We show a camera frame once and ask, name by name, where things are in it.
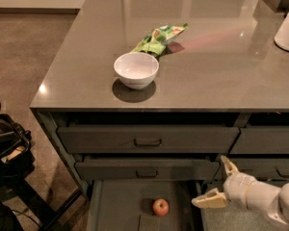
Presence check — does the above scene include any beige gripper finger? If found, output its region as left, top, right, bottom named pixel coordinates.
left=221, top=156, right=239, bottom=176
left=192, top=188, right=227, bottom=209

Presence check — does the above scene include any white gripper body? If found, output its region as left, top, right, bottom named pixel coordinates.
left=223, top=172, right=256, bottom=209

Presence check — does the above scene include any red apple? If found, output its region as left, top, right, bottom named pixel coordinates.
left=152, top=198, right=170, bottom=217

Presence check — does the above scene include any bottom right drawer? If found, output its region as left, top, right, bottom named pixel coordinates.
left=207, top=180, right=289, bottom=201

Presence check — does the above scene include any top right drawer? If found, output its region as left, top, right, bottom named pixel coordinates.
left=231, top=126, right=289, bottom=155

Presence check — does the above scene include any middle right drawer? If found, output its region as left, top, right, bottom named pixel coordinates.
left=214, top=157, right=289, bottom=181

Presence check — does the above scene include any middle left drawer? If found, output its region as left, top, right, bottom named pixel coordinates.
left=75, top=157, right=220, bottom=181

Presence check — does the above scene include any open bottom left drawer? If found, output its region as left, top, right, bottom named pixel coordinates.
left=86, top=180, right=205, bottom=231

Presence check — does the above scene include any grey counter cabinet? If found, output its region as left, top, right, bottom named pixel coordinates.
left=31, top=0, right=289, bottom=191

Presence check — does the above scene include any top left drawer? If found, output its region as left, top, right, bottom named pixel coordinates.
left=57, top=125, right=239, bottom=154

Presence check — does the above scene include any white bowl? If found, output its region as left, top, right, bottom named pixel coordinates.
left=114, top=52, right=159, bottom=90

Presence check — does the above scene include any green snack bag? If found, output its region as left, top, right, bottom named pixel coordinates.
left=133, top=23, right=188, bottom=58

